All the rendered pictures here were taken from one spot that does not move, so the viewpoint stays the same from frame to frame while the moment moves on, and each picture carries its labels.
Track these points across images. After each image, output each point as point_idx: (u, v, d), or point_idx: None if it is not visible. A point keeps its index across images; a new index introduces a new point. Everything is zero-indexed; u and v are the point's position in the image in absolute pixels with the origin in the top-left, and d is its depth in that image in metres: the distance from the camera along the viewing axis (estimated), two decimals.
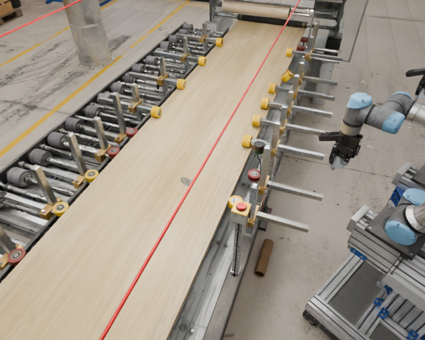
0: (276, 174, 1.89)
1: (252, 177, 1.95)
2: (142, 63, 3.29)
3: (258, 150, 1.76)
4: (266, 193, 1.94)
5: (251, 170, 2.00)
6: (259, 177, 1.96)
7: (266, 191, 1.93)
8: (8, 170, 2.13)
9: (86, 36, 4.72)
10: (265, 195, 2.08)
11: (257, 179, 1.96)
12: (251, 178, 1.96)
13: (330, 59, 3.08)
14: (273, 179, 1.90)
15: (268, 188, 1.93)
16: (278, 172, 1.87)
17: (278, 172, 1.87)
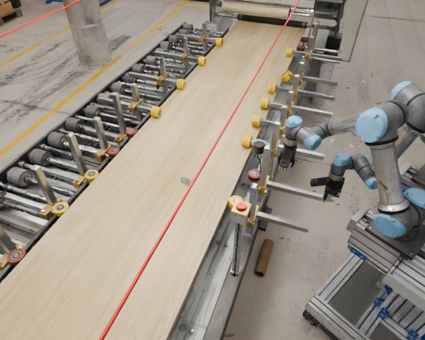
0: (275, 175, 1.88)
1: (252, 177, 1.95)
2: (142, 63, 3.29)
3: (258, 150, 1.76)
4: (266, 193, 1.94)
5: (251, 170, 2.00)
6: (259, 177, 1.96)
7: (266, 192, 1.94)
8: (8, 170, 2.13)
9: (86, 36, 4.72)
10: (265, 195, 2.08)
11: (257, 179, 1.96)
12: (251, 178, 1.96)
13: (330, 59, 3.08)
14: (272, 181, 1.89)
15: (268, 189, 1.93)
16: (277, 174, 1.85)
17: (277, 174, 1.85)
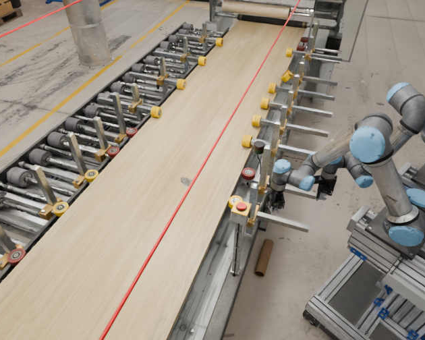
0: None
1: (246, 175, 1.96)
2: (142, 63, 3.29)
3: (258, 150, 1.76)
4: (266, 193, 1.95)
5: (245, 168, 2.01)
6: (253, 176, 1.97)
7: (265, 193, 1.95)
8: (8, 170, 2.13)
9: (86, 36, 4.72)
10: (265, 195, 2.08)
11: (251, 178, 1.97)
12: (245, 177, 1.97)
13: (330, 59, 3.08)
14: None
15: (266, 194, 1.92)
16: None
17: None
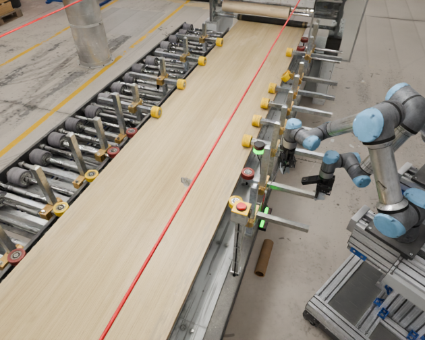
0: (275, 173, 1.89)
1: (245, 175, 1.96)
2: (142, 63, 3.29)
3: (258, 150, 1.76)
4: (266, 193, 1.94)
5: (244, 168, 2.01)
6: (252, 176, 1.97)
7: (266, 191, 1.94)
8: (8, 170, 2.13)
9: (86, 36, 4.72)
10: (265, 195, 2.08)
11: (250, 177, 1.97)
12: (245, 176, 1.97)
13: (330, 59, 3.08)
14: (272, 179, 1.90)
15: (268, 188, 1.93)
16: (277, 172, 1.87)
17: (277, 172, 1.87)
